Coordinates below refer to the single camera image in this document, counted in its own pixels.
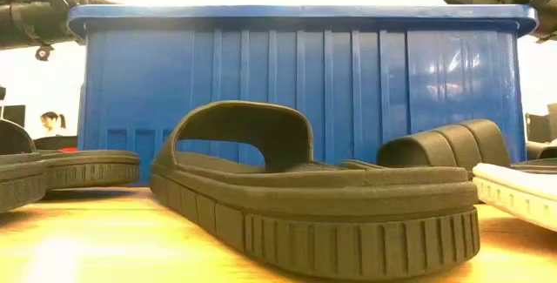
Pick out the black slide sandal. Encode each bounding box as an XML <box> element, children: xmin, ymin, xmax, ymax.
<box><xmin>37</xmin><ymin>149</ymin><xmax>141</xmax><ymax>190</ymax></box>
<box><xmin>150</xmin><ymin>99</ymin><xmax>482</xmax><ymax>282</ymax></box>
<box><xmin>340</xmin><ymin>118</ymin><xmax>557</xmax><ymax>180</ymax></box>
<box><xmin>525</xmin><ymin>141</ymin><xmax>557</xmax><ymax>161</ymax></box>
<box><xmin>0</xmin><ymin>118</ymin><xmax>48</xmax><ymax>213</ymax></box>

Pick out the pale pink slide sandal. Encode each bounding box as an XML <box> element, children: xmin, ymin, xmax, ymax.
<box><xmin>472</xmin><ymin>162</ymin><xmax>557</xmax><ymax>233</ymax></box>

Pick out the blue plastic bin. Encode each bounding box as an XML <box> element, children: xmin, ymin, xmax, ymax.
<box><xmin>67</xmin><ymin>3</ymin><xmax>540</xmax><ymax>188</ymax></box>

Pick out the person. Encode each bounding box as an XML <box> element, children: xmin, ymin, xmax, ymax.
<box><xmin>39</xmin><ymin>111</ymin><xmax>68</xmax><ymax>138</ymax></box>

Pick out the black background monitor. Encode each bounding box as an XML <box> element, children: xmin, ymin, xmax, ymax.
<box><xmin>2</xmin><ymin>104</ymin><xmax>27</xmax><ymax>128</ymax></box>

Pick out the dark boxy background object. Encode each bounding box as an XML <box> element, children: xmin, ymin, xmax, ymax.
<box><xmin>525</xmin><ymin>103</ymin><xmax>557</xmax><ymax>144</ymax></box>

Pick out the black round ceiling camera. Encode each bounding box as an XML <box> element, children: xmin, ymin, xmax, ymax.
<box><xmin>35</xmin><ymin>44</ymin><xmax>53</xmax><ymax>62</ymax></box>

